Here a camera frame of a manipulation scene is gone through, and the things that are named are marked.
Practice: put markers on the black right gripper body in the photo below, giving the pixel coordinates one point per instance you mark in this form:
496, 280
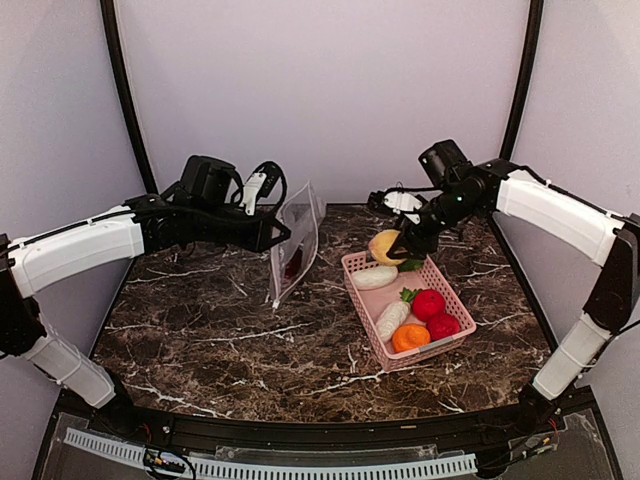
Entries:
452, 209

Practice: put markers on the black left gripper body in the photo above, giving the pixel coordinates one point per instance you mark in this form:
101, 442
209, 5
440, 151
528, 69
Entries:
211, 225

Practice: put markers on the yellow peach toy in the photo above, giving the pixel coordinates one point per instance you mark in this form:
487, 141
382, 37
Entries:
380, 244

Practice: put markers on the red tomato toy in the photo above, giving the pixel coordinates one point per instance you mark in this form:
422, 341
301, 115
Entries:
427, 304

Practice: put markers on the clear zip top bag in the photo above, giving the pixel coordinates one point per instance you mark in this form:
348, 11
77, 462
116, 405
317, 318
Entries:
302, 213

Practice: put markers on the dark purple fruit toy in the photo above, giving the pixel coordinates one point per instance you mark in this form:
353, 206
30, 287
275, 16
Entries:
294, 265

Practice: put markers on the pink plastic basket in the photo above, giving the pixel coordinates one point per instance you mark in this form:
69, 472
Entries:
409, 316

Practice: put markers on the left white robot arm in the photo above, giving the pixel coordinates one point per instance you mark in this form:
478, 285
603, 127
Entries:
139, 227

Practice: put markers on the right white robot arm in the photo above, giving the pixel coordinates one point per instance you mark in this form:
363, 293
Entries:
608, 240

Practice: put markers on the white radish with green leaf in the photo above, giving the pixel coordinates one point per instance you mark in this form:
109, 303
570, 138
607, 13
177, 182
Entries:
383, 275

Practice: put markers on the red apple toy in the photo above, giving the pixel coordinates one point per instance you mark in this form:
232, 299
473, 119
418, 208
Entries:
442, 326

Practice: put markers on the white radish toy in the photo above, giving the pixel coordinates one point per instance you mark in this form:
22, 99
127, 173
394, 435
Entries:
395, 314

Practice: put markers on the orange tangerine toy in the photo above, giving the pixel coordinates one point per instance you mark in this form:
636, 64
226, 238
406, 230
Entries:
410, 337

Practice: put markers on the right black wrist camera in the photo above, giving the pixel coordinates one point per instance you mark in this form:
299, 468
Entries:
440, 160

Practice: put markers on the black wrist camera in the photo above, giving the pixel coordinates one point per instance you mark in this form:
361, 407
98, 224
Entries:
206, 181
440, 160

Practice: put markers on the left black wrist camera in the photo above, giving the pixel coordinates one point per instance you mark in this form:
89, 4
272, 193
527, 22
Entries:
206, 181

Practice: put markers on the right black frame post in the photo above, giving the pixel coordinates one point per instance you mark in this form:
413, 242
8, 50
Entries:
530, 43

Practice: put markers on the black frame post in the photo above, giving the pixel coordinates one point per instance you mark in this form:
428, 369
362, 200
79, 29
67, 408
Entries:
125, 96
530, 43

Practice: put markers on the white slotted cable duct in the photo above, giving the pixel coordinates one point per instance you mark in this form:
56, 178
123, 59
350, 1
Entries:
244, 463

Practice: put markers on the left black frame post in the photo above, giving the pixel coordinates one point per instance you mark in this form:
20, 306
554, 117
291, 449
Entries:
125, 96

